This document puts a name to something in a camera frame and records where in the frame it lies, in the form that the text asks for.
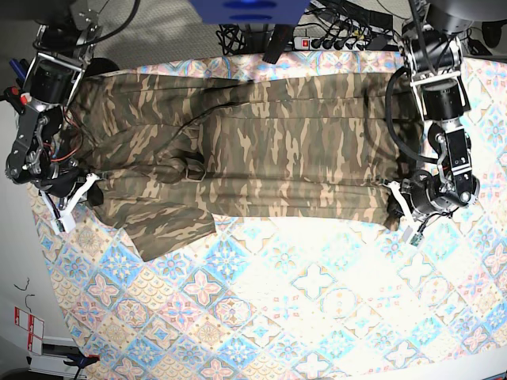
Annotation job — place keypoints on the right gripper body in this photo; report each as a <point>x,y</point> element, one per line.
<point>57,181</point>

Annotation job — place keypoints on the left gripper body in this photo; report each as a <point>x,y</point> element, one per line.
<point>424,197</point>

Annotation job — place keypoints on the camouflage T-shirt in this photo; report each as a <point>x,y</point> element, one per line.
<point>174,152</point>

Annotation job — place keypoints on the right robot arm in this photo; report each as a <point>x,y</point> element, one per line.
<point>42,152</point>

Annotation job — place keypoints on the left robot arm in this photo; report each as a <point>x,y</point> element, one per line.
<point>433,57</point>

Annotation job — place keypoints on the red black table clamp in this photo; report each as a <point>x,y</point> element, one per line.
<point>13,96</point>

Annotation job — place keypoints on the black round stand base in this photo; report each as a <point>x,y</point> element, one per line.
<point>99,66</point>

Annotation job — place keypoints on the red white paper label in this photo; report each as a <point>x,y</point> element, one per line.
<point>31,329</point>

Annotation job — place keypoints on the patterned tile tablecloth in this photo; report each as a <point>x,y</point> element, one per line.
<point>300,298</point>

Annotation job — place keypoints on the orange blue bottom clamp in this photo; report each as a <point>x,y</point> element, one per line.
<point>81,361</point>

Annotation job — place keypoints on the white power strip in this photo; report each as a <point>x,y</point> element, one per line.
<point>304,43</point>

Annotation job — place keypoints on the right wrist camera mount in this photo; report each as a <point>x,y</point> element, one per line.
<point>62,220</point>

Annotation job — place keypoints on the black center post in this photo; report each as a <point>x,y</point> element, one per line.
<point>279,39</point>

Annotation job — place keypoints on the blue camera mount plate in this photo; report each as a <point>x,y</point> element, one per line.
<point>221,12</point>

